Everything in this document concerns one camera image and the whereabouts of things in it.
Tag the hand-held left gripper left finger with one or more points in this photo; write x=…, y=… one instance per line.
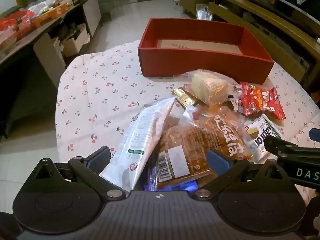
x=99, y=156

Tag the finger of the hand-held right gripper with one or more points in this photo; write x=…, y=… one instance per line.
x=277, y=145
x=315, y=134

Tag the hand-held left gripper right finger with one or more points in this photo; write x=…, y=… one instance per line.
x=218, y=160

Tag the white green wafer packet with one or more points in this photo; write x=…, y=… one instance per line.
x=262, y=132

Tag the blue snack packet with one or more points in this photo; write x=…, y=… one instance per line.
x=185, y=186

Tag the white snack packet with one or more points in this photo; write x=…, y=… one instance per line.
x=142, y=135

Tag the red snack packet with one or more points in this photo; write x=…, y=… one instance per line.
x=260, y=100

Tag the gold snack packet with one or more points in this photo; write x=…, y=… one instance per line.
x=183, y=97

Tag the clear cake packet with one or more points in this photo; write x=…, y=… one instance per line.
x=207, y=85

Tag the red cardboard box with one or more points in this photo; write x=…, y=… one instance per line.
x=200, y=62

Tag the cherry print tablecloth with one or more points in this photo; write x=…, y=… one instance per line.
x=100, y=92

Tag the wooden tv cabinet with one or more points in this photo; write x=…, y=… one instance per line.
x=275, y=32

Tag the white open cardboard box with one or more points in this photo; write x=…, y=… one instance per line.
x=75, y=42

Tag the dark top coffee table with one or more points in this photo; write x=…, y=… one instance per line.
x=27, y=42

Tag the orange flat box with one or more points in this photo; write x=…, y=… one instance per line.
x=50, y=15

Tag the silver foil bag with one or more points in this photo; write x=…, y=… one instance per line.
x=203, y=11

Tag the red plastic bag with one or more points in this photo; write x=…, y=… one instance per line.
x=15, y=22

